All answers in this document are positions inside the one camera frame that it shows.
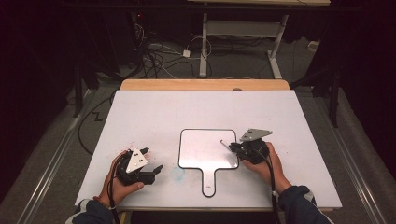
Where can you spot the person's left hand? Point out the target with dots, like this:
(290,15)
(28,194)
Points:
(120,193)

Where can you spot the white paddle whiteboard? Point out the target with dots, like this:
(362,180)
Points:
(202,149)

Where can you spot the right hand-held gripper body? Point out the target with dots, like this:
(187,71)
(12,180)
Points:
(253,149)

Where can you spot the wooden table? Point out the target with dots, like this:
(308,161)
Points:
(205,84)

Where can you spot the white power adapter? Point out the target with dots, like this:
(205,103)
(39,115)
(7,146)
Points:
(186,53)

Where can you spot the black metal stand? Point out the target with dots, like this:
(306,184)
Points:
(77,93)
(333,93)

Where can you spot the white metal desk frame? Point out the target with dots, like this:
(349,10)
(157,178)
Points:
(243,29)

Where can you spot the metal floor rail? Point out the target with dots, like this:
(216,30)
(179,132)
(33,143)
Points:
(358,174)
(46,174)

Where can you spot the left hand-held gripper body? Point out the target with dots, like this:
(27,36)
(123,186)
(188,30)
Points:
(137,161)

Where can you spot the person's right hand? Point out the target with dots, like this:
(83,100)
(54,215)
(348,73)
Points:
(272,169)

